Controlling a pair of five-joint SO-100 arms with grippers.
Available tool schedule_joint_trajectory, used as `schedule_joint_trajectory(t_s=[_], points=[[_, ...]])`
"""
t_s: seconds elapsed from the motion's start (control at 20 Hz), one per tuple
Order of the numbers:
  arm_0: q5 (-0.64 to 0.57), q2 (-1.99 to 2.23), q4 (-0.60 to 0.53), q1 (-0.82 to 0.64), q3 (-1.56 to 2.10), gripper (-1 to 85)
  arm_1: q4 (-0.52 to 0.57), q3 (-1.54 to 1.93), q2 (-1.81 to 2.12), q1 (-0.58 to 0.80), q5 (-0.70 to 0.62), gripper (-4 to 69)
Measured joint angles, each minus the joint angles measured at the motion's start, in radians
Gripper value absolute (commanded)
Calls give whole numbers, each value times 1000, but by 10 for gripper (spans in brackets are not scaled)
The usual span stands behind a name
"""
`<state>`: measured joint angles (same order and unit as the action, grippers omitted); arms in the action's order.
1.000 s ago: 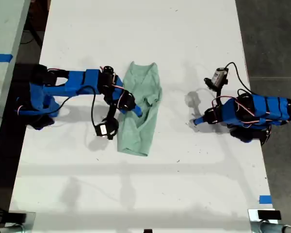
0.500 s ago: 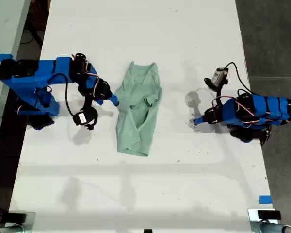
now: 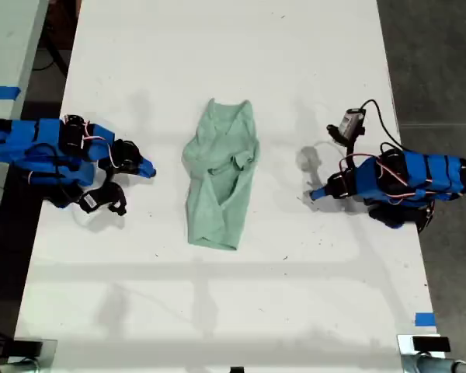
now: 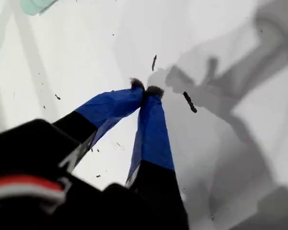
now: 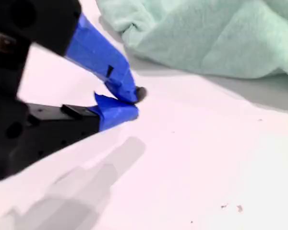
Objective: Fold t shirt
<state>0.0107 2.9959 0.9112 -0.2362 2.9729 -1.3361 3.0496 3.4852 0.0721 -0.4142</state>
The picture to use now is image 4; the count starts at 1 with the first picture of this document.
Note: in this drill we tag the pale green T-shirt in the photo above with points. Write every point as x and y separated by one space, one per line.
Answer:
31 6

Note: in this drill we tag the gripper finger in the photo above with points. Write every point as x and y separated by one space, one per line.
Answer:
153 143
110 105

